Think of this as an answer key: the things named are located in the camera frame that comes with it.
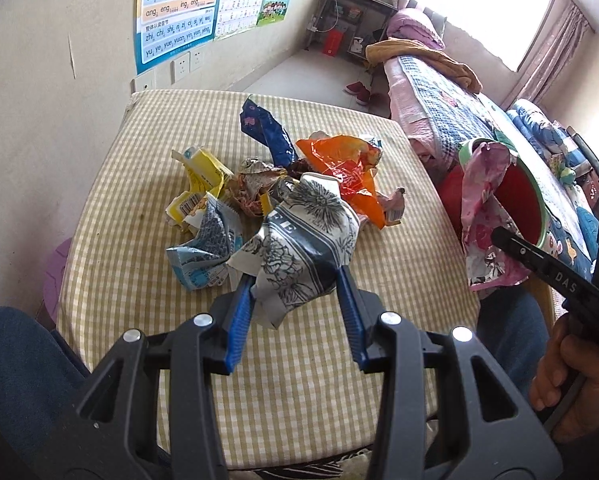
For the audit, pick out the black and white floral wrapper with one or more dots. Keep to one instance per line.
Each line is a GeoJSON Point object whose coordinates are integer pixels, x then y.
{"type": "Point", "coordinates": [304, 240]}

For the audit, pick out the green bordered wall poster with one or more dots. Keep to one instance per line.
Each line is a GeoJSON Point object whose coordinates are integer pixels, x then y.
{"type": "Point", "coordinates": [244, 0]}

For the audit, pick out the white round-hole wall plate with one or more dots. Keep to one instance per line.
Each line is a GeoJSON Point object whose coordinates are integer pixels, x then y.
{"type": "Point", "coordinates": [144, 82]}

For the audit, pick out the red bin with green rim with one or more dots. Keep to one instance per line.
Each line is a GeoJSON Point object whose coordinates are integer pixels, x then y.
{"type": "Point", "coordinates": [517, 195]}

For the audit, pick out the mustard yellow blanket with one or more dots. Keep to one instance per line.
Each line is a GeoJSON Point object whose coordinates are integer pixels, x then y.
{"type": "Point", "coordinates": [409, 52]}

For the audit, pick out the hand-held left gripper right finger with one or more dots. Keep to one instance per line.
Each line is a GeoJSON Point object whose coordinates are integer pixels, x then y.
{"type": "Point", "coordinates": [352, 320]}

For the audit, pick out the person's left leg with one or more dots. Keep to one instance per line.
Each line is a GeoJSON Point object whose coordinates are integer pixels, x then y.
{"type": "Point", "coordinates": [19, 370]}

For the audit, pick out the bed with patchwork quilt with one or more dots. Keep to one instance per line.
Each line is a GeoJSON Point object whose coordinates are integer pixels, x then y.
{"type": "Point", "coordinates": [444, 105]}

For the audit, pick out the small pink wrapper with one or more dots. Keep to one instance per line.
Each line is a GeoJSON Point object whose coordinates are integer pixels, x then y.
{"type": "Point", "coordinates": [394, 205]}

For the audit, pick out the red bag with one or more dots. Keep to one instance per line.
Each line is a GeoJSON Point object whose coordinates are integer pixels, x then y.
{"type": "Point", "coordinates": [332, 42]}

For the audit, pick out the pink bedsheet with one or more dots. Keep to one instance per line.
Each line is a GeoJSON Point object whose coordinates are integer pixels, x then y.
{"type": "Point", "coordinates": [404, 105]}

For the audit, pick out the white wall socket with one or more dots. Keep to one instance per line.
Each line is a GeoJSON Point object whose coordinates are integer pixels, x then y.
{"type": "Point", "coordinates": [182, 67]}
{"type": "Point", "coordinates": [197, 61]}

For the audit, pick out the person's right hand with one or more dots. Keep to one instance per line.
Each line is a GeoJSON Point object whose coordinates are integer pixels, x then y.
{"type": "Point", "coordinates": [562, 375]}

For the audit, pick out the folded pink quilt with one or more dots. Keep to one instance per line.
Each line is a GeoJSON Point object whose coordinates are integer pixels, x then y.
{"type": "Point", "coordinates": [414, 25]}

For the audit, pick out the person's right leg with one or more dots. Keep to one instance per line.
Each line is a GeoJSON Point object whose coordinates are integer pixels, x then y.
{"type": "Point", "coordinates": [509, 325]}

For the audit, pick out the crumpled newsprint wrapper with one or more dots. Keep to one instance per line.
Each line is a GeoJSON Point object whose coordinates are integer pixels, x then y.
{"type": "Point", "coordinates": [254, 180]}

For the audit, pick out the dark headboard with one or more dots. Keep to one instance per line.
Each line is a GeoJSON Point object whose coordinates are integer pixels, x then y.
{"type": "Point", "coordinates": [592, 157]}

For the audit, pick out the red shoe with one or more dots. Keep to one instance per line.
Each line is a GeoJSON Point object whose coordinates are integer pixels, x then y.
{"type": "Point", "coordinates": [354, 87]}
{"type": "Point", "coordinates": [364, 96]}

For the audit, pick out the blue and white wrapper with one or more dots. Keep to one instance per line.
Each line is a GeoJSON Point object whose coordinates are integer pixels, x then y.
{"type": "Point", "coordinates": [204, 255]}

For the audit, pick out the pink floral plastic bag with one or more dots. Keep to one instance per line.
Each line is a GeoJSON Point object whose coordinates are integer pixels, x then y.
{"type": "Point", "coordinates": [479, 220]}

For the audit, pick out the orange snack wrapper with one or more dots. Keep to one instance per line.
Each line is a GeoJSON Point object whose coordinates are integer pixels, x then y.
{"type": "Point", "coordinates": [344, 165]}

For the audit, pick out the blue letter wall poster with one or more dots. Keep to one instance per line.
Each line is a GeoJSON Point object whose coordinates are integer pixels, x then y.
{"type": "Point", "coordinates": [174, 10]}

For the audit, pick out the dark blue snack wrapper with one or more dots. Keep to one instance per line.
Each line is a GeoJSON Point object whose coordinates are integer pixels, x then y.
{"type": "Point", "coordinates": [264, 127]}

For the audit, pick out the beige checked tablecloth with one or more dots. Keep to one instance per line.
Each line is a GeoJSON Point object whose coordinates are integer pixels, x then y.
{"type": "Point", "coordinates": [144, 125]}

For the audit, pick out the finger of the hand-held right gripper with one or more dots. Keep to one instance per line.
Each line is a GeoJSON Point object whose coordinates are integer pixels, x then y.
{"type": "Point", "coordinates": [517, 247]}

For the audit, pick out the purple plastic stool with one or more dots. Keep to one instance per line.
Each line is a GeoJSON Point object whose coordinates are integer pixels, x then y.
{"type": "Point", "coordinates": [56, 280]}

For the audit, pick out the green leaf-shaped pillow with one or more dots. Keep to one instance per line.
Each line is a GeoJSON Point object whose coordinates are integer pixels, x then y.
{"type": "Point", "coordinates": [503, 139]}

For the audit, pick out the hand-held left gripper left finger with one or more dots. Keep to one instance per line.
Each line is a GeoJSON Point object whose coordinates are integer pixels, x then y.
{"type": "Point", "coordinates": [239, 320]}

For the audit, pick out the small green toy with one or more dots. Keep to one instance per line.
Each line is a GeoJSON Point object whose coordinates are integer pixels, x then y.
{"type": "Point", "coordinates": [564, 170]}

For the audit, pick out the window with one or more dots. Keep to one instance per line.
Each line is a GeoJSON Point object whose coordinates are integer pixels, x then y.
{"type": "Point", "coordinates": [479, 0]}

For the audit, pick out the dark metal shelf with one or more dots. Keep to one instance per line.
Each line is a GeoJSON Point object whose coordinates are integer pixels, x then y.
{"type": "Point", "coordinates": [364, 2]}

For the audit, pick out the yellow barcode wrapper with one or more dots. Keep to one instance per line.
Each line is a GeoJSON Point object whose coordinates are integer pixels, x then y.
{"type": "Point", "coordinates": [184, 207]}

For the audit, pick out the person's leg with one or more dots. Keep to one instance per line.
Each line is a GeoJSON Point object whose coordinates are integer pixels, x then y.
{"type": "Point", "coordinates": [19, 370]}
{"type": "Point", "coordinates": [509, 325]}

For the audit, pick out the crushed yellow and white carton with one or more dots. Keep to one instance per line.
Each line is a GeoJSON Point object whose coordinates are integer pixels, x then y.
{"type": "Point", "coordinates": [207, 167]}

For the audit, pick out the folded blue quilt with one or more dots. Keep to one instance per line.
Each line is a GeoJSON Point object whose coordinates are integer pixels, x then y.
{"type": "Point", "coordinates": [534, 125]}

